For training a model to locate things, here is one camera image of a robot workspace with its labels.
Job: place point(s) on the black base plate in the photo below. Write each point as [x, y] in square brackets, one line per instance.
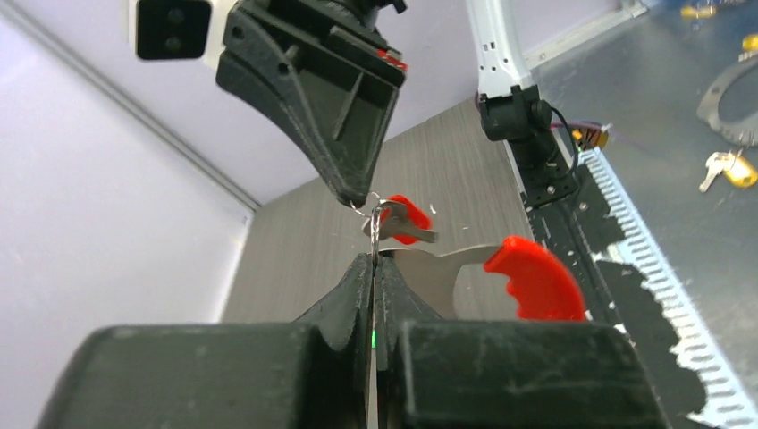
[592, 237]

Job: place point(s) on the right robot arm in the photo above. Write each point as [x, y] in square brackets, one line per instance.
[508, 98]

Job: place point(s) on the yellow tagged key upper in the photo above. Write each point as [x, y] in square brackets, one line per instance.
[734, 166]

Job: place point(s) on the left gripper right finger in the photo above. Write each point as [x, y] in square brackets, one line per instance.
[437, 373]

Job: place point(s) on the yellow tagged key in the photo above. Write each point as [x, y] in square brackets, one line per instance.
[734, 166]
[749, 47]

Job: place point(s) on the yellow tagged key lower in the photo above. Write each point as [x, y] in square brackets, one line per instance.
[749, 47]

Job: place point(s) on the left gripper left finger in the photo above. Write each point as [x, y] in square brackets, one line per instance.
[311, 372]

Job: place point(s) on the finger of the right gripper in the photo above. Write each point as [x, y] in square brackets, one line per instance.
[323, 74]

